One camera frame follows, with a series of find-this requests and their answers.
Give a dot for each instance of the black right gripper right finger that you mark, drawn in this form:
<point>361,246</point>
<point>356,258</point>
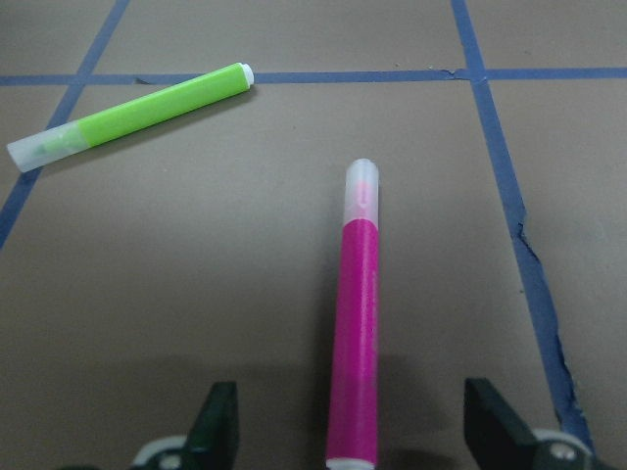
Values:
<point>494,433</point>

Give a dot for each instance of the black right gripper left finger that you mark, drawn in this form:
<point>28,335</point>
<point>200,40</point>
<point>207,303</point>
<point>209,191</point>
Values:
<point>213,441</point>

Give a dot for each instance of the pink highlighter pen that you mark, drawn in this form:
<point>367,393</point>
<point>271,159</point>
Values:
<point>352,420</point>

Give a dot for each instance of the green highlighter pen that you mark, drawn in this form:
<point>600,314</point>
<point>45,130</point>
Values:
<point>76,136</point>

